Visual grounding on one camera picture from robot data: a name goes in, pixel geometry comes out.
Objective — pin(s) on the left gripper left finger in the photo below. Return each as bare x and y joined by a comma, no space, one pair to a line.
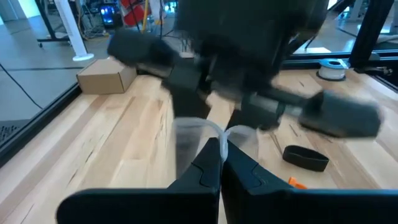
202,174

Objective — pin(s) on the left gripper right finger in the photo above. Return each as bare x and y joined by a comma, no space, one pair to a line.
245,180

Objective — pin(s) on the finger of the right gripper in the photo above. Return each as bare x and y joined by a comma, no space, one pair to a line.
258,118
189,102

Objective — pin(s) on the clear plastic zip bag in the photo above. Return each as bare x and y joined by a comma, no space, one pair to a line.
242,140

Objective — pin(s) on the orange rubber band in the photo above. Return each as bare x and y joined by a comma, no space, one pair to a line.
295,183

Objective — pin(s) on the black wide rubber band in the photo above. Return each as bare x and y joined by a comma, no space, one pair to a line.
306,160

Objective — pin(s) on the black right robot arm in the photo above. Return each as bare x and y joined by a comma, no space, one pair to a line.
248,18

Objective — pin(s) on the small round spool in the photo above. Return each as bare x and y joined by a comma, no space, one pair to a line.
332,73

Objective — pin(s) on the brown cardboard box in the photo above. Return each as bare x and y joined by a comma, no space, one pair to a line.
105,77

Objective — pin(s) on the glowing computer case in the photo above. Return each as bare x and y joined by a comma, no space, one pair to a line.
109,15

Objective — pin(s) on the white pole stand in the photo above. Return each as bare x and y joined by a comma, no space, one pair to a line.
73,31

